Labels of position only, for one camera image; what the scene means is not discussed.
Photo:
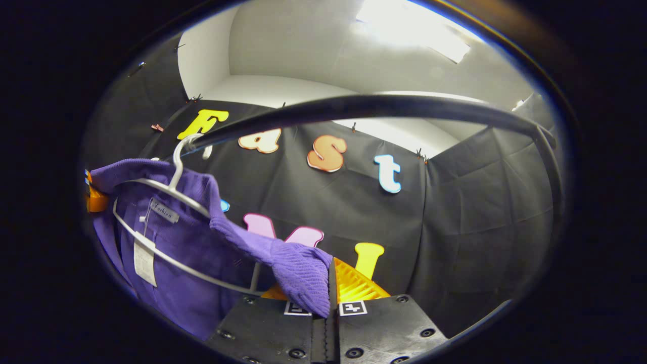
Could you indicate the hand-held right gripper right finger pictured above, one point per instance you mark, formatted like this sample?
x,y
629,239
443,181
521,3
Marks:
x,y
332,338

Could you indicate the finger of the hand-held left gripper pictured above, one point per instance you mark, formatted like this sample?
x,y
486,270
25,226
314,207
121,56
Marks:
x,y
96,199

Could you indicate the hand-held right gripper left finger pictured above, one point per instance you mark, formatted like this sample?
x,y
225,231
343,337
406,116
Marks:
x,y
268,333

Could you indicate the purple shirt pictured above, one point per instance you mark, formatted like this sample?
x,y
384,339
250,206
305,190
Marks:
x,y
177,283

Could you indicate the black clothes rack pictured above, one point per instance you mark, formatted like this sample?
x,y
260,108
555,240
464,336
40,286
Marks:
x,y
379,106

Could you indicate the black backdrop cloth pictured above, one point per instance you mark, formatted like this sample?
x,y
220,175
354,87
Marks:
x,y
480,212

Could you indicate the small ceiling light panel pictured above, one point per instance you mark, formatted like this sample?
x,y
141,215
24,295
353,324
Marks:
x,y
518,104

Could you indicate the large ceiling light panel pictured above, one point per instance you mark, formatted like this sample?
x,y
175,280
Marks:
x,y
419,25

